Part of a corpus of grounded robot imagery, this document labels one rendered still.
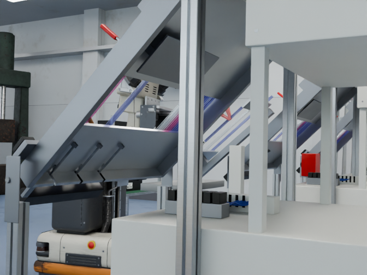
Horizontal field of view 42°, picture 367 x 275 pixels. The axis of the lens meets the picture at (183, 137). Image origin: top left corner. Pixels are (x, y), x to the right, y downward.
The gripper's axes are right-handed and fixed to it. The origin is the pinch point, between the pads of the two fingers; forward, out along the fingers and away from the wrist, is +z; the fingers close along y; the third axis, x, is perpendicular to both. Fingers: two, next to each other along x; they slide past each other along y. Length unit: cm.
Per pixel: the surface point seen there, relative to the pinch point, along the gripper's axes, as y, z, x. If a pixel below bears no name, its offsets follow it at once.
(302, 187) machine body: 16.5, 46.8, -1.4
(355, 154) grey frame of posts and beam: 88, 48, -20
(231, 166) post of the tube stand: -6.0, 19.4, 12.1
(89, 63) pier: 414, -329, 256
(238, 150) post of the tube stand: -5.2, 15.6, 4.9
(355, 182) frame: 47, 60, -17
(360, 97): 20, 31, -50
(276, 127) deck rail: 19.4, 15.3, -10.3
